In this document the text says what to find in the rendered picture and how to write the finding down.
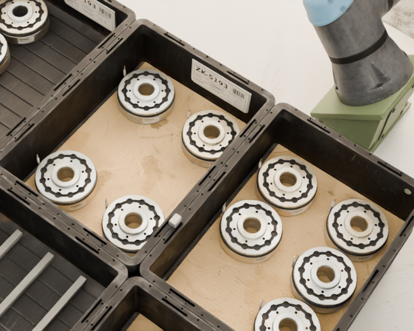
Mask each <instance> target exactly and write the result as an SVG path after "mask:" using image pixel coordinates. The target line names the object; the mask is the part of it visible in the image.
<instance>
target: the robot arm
mask: <svg viewBox="0 0 414 331"><path fill-rule="evenodd" d="M400 1H401V0H302V2H303V5H304V8H305V10H306V12H307V17H308V20H309V21H310V23H311V24H312V25H313V27H314V29H315V31H316V33H317V35H318V37H319V39H320V41H321V43H322V45H323V47H324V49H325V51H326V53H327V55H328V57H329V59H330V61H331V64H332V69H333V79H334V89H335V91H336V94H337V96H338V98H339V100H340V101H341V103H343V104H345V105H348V106H365V105H368V104H373V103H376V102H378V101H380V100H383V99H385V98H387V97H389V96H391V95H393V94H394V93H395V92H397V91H398V90H400V89H401V88H402V87H403V86H404V85H405V84H406V83H407V82H408V81H409V79H410V78H411V76H412V74H413V65H412V63H411V60H410V58H409V56H408V55H407V53H406V52H405V51H403V50H401V49H400V48H399V47H398V45H397V44H396V42H395V41H394V40H393V39H392V38H391V37H390V36H389V35H388V32H387V31H386V28H385V26H384V24H383V22H382V17H383V16H384V15H385V14H386V13H387V12H389V11H390V9H391V8H393V7H394V6H395V5H396V4H397V3H399V2H400Z"/></svg>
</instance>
